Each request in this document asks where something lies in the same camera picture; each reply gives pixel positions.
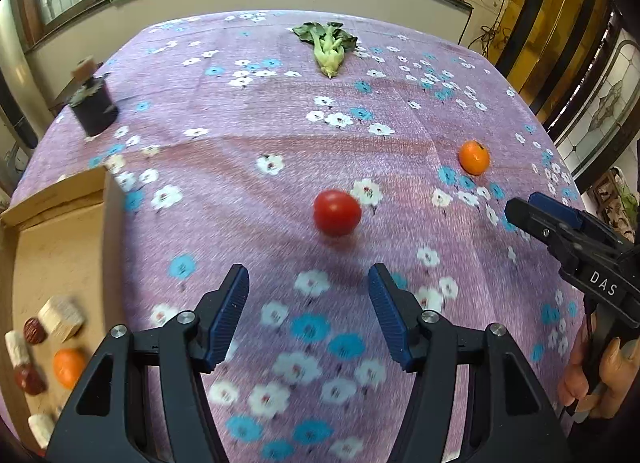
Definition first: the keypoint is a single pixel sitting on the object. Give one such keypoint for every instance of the red cherry tomato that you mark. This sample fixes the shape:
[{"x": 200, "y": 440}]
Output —
[{"x": 336, "y": 213}]

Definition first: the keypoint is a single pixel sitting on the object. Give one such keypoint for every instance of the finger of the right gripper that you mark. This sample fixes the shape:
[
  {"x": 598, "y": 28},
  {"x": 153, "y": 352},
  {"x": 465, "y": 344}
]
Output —
[
  {"x": 540, "y": 230},
  {"x": 575, "y": 218}
]

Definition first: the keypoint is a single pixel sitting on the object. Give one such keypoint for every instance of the purple floral tablecloth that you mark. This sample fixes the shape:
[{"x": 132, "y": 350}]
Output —
[{"x": 227, "y": 132}]

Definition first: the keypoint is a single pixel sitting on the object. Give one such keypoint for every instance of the person's right hand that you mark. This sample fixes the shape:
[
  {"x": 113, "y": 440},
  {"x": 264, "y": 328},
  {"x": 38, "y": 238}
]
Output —
[{"x": 618, "y": 368}]

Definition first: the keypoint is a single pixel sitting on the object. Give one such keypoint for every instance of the orange tangerine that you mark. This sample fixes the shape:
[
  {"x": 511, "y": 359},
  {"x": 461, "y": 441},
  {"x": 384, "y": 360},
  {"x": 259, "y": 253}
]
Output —
[
  {"x": 68, "y": 365},
  {"x": 474, "y": 158}
]

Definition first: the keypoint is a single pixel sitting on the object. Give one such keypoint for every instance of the green leafy vegetable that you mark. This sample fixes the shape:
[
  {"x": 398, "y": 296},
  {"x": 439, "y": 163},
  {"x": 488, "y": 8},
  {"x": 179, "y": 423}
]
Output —
[{"x": 331, "y": 43}]

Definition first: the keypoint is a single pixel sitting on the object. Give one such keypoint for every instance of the smooth red jujube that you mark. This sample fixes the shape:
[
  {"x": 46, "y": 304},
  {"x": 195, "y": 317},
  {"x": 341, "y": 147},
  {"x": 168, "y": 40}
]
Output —
[{"x": 29, "y": 380}]

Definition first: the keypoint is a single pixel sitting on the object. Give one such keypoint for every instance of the dark red jujube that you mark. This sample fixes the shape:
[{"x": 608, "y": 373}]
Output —
[{"x": 34, "y": 332}]

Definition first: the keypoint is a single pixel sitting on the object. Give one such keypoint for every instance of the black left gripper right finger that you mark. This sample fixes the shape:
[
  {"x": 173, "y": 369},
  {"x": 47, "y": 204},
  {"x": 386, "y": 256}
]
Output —
[{"x": 508, "y": 416}]

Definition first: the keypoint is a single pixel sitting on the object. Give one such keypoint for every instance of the black motor with pulley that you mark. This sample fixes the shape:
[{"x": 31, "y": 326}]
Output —
[{"x": 92, "y": 103}]

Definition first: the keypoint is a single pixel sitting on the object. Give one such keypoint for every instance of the cardboard tray box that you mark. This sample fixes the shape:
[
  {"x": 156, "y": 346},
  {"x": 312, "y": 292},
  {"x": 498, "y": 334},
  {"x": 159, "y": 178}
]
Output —
[{"x": 66, "y": 240}]

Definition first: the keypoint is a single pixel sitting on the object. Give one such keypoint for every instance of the white sugarcane chunk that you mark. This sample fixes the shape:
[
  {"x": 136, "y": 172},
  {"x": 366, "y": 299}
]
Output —
[
  {"x": 17, "y": 349},
  {"x": 42, "y": 427},
  {"x": 60, "y": 318}
]

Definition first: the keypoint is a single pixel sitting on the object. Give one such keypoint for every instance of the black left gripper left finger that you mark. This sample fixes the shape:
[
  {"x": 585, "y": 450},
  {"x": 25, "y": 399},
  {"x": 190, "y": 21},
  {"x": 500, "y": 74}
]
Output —
[{"x": 140, "y": 388}]

